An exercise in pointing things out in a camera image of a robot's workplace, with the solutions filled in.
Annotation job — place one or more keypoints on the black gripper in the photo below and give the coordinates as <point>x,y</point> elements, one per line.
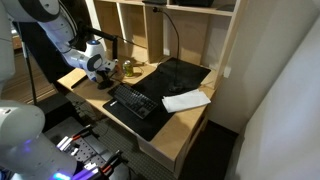
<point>105,73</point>

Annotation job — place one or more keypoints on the black computer mouse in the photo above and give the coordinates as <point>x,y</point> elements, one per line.
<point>106,86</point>

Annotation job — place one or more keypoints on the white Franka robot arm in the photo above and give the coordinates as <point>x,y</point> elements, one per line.
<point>23,133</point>

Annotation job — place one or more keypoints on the black mechanical keyboard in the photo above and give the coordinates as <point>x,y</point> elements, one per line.
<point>135,100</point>

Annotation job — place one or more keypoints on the small pink bottle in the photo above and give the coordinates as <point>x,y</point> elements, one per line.
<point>118,69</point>

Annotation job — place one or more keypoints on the black flat bar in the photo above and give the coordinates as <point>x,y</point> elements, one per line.
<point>79,82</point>

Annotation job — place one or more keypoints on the large black desk mat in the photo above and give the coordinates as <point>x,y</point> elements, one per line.
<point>156,83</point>

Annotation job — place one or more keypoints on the small white outlet plate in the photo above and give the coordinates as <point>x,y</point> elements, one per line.
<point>166,52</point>

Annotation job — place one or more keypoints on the black gooseneck desk lamp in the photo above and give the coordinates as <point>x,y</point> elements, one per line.
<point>175,88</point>

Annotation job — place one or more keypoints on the white folded paper towel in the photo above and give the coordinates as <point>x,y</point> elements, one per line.
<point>185,100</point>

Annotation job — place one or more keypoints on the wooden desk with shelves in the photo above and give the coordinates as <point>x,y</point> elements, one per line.
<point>180,126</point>

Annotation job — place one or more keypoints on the wooden slatted panel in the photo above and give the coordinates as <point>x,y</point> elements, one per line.
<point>16,83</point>

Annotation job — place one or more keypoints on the thin black flat device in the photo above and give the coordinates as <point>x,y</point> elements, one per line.
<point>155,1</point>

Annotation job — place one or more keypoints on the black box on shelf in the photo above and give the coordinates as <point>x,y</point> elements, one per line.
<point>195,2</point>

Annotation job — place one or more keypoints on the silver metal bracket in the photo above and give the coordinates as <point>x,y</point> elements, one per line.
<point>66,142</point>

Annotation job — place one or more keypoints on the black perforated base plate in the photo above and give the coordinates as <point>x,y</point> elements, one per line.
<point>85,151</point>

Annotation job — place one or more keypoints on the white wall socket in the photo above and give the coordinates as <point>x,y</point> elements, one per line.
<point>227,71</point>

